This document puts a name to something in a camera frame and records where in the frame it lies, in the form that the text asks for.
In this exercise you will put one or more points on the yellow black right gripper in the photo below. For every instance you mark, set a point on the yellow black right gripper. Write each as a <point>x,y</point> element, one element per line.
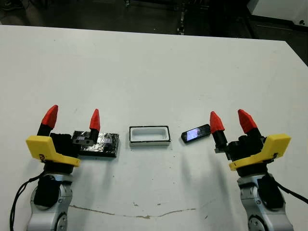
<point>274,146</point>

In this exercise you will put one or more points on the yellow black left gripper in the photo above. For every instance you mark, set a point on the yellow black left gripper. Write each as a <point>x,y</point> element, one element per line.
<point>41,146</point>

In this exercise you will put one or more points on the black phone-like camera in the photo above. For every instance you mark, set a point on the black phone-like camera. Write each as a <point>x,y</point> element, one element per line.
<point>195,133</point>

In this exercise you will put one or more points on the black shiny box lid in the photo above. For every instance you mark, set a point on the black shiny box lid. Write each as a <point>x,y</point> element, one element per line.
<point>106,144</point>

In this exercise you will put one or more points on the white camera box base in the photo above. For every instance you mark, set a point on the white camera box base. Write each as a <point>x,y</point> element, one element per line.
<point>149,143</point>

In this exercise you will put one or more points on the metal post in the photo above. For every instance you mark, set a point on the metal post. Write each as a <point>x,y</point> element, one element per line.
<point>181,22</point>

